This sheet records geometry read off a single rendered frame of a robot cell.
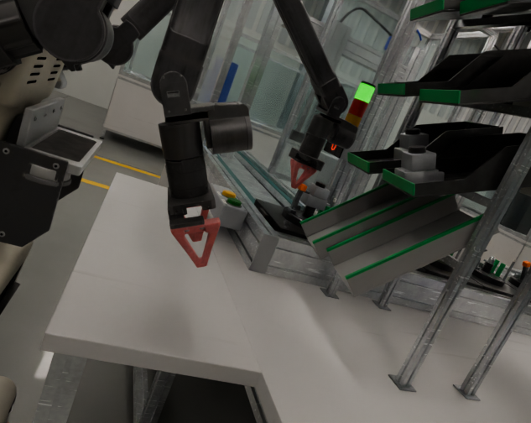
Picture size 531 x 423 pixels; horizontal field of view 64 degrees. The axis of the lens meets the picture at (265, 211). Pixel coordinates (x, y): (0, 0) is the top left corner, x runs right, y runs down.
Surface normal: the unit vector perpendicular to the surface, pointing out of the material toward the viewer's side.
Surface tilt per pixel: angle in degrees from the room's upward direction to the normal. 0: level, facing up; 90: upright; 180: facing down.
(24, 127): 90
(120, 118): 90
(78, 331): 0
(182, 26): 78
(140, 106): 90
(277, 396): 0
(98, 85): 90
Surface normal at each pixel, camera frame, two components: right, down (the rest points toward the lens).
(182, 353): 0.36, -0.90
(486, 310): 0.28, 0.34
